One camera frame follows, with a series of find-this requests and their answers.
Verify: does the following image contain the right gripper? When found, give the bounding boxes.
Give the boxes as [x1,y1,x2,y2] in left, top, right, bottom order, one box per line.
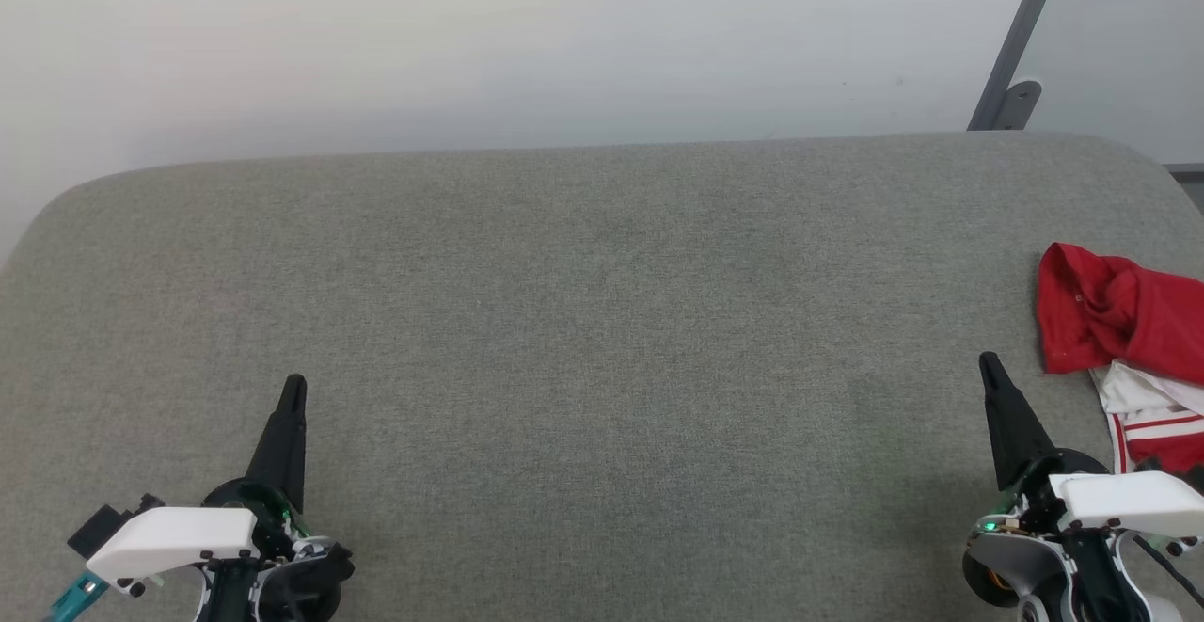
[977,351,1117,536]

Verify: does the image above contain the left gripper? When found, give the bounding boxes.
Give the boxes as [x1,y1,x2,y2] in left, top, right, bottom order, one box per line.
[200,375,317,559]

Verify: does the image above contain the red Bulls basketball jersey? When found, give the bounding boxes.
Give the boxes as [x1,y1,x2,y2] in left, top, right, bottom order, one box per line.
[1037,242,1204,477]

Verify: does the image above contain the grey fabric sofa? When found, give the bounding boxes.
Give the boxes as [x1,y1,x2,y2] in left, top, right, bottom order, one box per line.
[0,131,1204,622]

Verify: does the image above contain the thin black cable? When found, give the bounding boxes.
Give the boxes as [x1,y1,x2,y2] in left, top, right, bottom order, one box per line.
[1133,535,1204,606]

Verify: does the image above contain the teal cable connector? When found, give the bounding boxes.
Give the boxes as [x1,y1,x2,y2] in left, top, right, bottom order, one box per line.
[45,571,110,622]

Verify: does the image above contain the grey post bracket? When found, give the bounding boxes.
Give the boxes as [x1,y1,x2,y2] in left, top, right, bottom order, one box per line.
[992,80,1043,132]

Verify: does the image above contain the grey metal post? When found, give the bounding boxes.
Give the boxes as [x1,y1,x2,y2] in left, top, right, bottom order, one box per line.
[967,0,1073,132]

